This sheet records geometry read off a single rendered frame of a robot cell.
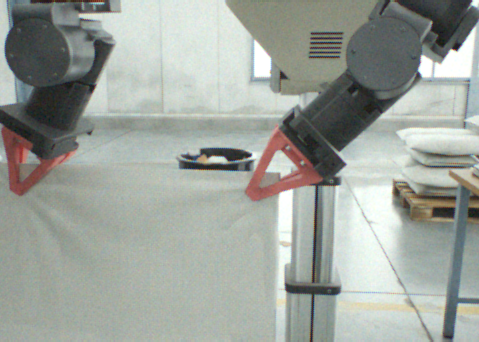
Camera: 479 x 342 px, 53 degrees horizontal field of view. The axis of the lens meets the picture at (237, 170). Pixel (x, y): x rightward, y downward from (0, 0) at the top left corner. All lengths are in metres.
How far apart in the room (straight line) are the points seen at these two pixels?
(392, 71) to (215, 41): 8.20
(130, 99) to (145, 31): 1.21
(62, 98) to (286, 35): 0.53
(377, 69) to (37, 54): 0.28
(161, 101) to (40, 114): 8.26
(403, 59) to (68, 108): 0.33
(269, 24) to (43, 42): 0.55
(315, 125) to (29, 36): 0.26
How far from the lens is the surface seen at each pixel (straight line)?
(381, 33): 0.40
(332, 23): 0.93
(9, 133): 0.56
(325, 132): 0.47
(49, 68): 0.45
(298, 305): 1.17
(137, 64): 8.85
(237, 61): 8.52
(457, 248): 2.26
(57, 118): 0.53
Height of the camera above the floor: 1.19
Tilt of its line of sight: 13 degrees down
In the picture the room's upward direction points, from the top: straight up
